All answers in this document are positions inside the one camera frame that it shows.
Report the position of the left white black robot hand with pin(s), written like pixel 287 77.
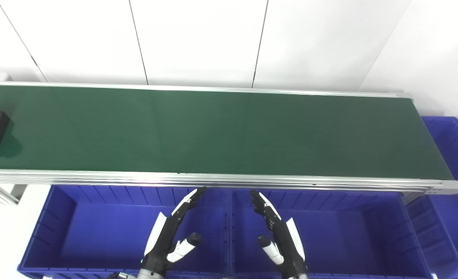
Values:
pixel 163 240

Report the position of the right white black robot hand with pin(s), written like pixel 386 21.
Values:
pixel 285 240

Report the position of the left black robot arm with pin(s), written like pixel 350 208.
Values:
pixel 147 274

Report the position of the blue plastic bin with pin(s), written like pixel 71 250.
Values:
pixel 349 236
pixel 105 236
pixel 451 217

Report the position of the green conveyor belt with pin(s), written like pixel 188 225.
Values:
pixel 221 133
pixel 252 181

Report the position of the aluminium conveyor leg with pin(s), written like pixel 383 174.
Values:
pixel 410 197
pixel 0 192

